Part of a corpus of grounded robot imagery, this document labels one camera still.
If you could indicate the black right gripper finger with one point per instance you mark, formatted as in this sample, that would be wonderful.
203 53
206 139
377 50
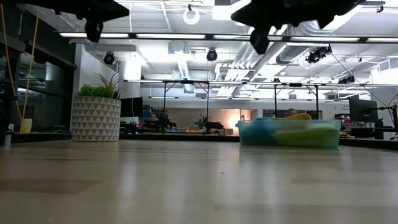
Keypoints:
259 40
258 14

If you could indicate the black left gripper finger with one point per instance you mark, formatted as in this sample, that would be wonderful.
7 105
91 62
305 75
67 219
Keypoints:
93 31
109 9

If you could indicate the yellow microfiber towel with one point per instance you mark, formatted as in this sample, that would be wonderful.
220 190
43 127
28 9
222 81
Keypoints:
295 117

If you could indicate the teal microfiber towel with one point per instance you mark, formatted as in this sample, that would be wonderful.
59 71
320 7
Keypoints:
258 132

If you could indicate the translucent teal plastic bin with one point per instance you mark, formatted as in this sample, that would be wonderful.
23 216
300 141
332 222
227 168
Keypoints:
248 144

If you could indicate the lime green microfiber towel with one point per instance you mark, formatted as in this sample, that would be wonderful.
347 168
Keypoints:
308 137

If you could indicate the silver ceiling air ducts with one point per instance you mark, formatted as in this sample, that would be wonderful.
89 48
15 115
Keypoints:
245 62

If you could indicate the black ceiling dome fixture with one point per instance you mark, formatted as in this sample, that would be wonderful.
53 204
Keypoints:
212 55
109 58

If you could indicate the black ceiling spotlight cluster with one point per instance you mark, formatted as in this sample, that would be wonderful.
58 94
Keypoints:
318 54

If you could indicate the long ceiling light bar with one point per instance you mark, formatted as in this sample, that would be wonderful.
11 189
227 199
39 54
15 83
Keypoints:
171 36

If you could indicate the person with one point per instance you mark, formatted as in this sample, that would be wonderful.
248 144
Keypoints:
291 112
152 117

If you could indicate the black computer monitor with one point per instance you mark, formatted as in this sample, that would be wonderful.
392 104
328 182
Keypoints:
362 110
132 107

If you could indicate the succulent in patterned white pot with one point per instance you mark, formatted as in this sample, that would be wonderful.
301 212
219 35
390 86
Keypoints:
93 118

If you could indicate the dark background desk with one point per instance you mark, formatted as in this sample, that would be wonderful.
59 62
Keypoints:
373 130

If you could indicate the black ceiling camera mount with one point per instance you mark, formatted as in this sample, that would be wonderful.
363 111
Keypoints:
346 80

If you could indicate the black aluminium table frame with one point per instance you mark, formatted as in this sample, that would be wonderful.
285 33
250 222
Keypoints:
40 137

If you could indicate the small grey metal post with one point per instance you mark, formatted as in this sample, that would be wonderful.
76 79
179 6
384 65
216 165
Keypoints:
8 138

